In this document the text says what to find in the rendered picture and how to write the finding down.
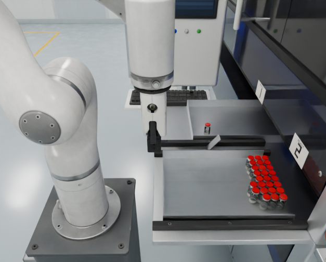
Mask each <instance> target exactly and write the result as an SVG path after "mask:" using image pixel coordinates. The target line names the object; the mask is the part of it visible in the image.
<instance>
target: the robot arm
mask: <svg viewBox="0 0 326 262"><path fill-rule="evenodd" d="M95 1H97V2H99V3H100V4H102V5H104V6H105V7H106V8H108V9H109V10H110V11H112V12H113V13H114V14H115V15H116V16H118V17H119V18H120V19H121V20H122V21H123V22H124V23H125V24H126V27H127V39H128V52H129V65H130V73H131V83H132V84H133V86H134V88H135V90H137V91H138V92H140V104H141V117H142V127H143V133H144V135H145V136H147V149H148V152H161V136H164V137H165V136H166V98H167V97H166V91H168V90H169V89H170V88H171V85H172V83H173V81H174V42H175V0H95ZM0 107H1V108H2V110H3V111H4V113H5V115H6V116H7V118H8V119H9V121H10V122H11V124H12V125H13V126H14V128H15V129H16V130H17V131H18V132H19V133H20V134H21V135H23V136H24V137H25V138H26V139H28V140H30V141H32V142H34V143H37V144H39V145H44V146H45V158H46V163H47V166H48V169H49V171H50V174H51V177H52V180H53V183H54V186H55V188H56V191H57V195H58V198H59V200H57V203H56V205H55V207H54V209H53V213H52V222H53V226H54V228H55V230H56V231H57V233H58V234H59V235H60V236H62V237H63V238H65V239H67V240H71V241H88V240H92V239H95V238H97V237H99V236H101V235H103V234H105V233H106V232H107V231H109V230H110V229H111V228H112V227H113V226H114V224H115V223H116V221H117V220H118V218H119V215H120V212H121V202H120V198H119V196H118V195H117V193H116V192H115V191H114V190H113V189H111V188H110V187H108V186H105V183H104V179H103V173H102V168H101V163H100V157H99V152H98V146H97V122H98V102H97V90H96V84H95V81H94V78H93V75H92V73H91V71H90V70H89V68H88V67H87V66H86V65H85V64H84V63H83V62H81V61H79V60H77V59H75V58H71V57H59V58H56V59H54V60H52V61H50V62H49V63H47V64H46V65H45V66H44V67H42V68H41V66H40V65H39V64H38V62H37V61H36V59H35V57H34V56H33V54H32V52H31V50H30V48H29V45H28V42H27V40H26V37H25V35H24V33H23V30H22V28H21V26H20V25H19V23H18V21H17V20H16V19H15V17H14V16H13V14H12V13H11V12H10V10H9V9H8V8H7V6H6V5H5V4H4V3H3V2H2V0H0Z"/></svg>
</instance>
